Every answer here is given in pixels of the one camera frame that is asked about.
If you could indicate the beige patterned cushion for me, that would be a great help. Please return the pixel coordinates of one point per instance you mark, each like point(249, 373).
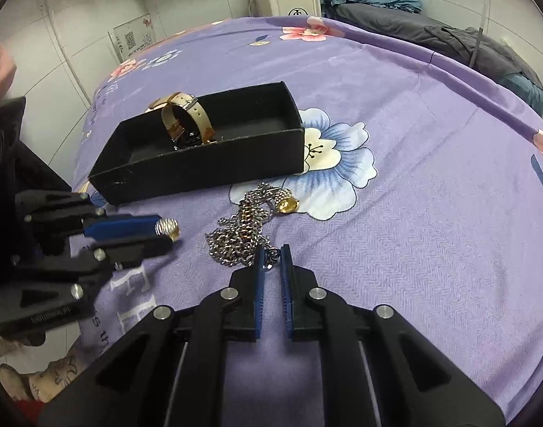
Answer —
point(53, 373)

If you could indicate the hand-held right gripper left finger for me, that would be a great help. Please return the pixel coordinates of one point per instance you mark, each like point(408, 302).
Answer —
point(259, 284)

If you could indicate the white wall poster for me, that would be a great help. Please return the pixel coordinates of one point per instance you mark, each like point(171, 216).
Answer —
point(131, 40)

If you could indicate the black cardboard box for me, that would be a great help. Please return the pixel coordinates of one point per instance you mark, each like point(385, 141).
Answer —
point(209, 160)

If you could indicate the red cloth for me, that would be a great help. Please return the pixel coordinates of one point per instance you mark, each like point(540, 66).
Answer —
point(27, 411)

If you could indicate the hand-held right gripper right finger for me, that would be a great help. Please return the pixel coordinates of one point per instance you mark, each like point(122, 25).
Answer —
point(285, 284)

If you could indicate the small gold ornament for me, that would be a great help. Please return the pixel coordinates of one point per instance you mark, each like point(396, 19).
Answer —
point(169, 230)

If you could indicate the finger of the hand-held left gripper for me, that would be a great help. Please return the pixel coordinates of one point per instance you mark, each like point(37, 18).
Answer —
point(120, 252)
point(120, 227)

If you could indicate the dark grey cloth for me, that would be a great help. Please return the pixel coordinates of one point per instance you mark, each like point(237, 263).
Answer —
point(409, 31)

